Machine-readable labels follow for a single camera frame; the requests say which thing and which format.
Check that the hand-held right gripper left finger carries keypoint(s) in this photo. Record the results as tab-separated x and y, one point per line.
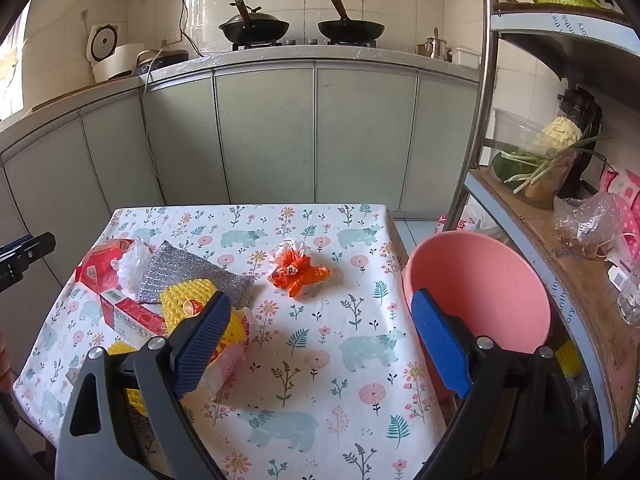
200	345

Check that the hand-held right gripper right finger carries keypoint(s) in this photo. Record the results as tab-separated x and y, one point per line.
440	345

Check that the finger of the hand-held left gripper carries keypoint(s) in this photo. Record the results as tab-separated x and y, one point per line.
30	250

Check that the red white medicine box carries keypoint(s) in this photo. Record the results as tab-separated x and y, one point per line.
132	320

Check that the pink plastic bucket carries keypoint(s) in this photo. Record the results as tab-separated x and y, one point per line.
480	285

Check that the silver scouring pad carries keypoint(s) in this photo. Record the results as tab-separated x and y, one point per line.
190	270

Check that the clear plastic bag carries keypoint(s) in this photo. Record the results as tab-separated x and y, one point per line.
134	265

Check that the orange plastic wrapper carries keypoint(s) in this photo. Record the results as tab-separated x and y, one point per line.
297	275

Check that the floral bear tablecloth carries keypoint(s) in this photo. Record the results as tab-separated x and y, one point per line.
325	360

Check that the cardboard shelf liner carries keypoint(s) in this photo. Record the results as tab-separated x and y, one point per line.
565	280

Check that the window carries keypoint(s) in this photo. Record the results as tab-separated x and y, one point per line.
10	75

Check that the ginger root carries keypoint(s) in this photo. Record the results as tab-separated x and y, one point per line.
540	195

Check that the dark green vegetable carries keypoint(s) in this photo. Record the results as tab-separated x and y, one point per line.
505	167

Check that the clear bag with white label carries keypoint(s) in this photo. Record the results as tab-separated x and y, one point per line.
587	225

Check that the white barcode box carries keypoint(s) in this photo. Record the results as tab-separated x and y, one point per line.
619	276

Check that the clear bowl with vegetables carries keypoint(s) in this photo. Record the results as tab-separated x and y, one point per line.
542	170

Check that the white rice cooker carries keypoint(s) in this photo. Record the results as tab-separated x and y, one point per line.
107	55

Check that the grey kitchen cabinet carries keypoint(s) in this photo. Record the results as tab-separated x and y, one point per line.
265	135

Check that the clear plastic tub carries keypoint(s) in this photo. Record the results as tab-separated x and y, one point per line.
510	130

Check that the black electric cooker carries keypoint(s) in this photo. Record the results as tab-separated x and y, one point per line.
162	60

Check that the pink polka dot cloth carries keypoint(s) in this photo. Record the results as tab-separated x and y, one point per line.
625	195

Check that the cauliflower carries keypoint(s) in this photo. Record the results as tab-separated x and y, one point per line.
560	132

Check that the metal shelf rack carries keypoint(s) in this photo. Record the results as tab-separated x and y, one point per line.
487	85

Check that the black blender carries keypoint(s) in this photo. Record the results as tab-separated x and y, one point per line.
582	105

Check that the white lidded container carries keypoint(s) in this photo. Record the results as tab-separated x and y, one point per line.
466	57

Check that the brown jar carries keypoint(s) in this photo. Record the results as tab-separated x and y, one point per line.
422	49

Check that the steel kettle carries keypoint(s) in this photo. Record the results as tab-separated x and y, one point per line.
436	47

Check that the black wok with lid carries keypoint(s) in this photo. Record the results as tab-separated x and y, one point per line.
255	27

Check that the gas stove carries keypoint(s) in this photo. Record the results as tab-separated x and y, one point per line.
300	44

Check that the black open wok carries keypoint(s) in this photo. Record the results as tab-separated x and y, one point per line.
350	29

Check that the white wall socket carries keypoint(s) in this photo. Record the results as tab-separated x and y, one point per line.
171	40

